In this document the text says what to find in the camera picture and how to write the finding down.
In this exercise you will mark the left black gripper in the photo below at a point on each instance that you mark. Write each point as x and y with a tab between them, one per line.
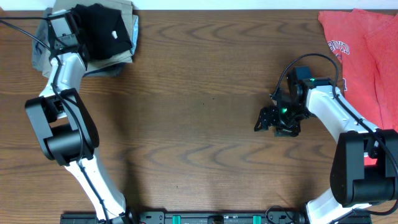
78	23

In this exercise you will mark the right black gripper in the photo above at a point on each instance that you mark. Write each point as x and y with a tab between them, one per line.
274	118

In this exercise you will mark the black polo shirt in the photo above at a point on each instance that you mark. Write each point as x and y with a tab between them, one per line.
105	29

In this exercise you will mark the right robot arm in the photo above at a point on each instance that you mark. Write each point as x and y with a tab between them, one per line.
364	169

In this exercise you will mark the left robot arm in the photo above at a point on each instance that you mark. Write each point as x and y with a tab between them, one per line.
63	126

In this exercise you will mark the folded khaki trousers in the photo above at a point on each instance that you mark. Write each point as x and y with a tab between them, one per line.
126	8

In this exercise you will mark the folded grey garment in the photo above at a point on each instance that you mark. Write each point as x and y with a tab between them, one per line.
39	53

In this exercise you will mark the folded light blue garment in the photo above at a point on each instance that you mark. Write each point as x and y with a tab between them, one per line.
135	33

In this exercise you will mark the folded dark blue garment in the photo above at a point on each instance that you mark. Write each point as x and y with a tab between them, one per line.
110	71

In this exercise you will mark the red printed t-shirt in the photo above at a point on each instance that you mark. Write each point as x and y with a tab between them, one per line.
366	45

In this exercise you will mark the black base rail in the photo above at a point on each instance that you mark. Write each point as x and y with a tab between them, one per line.
273	216

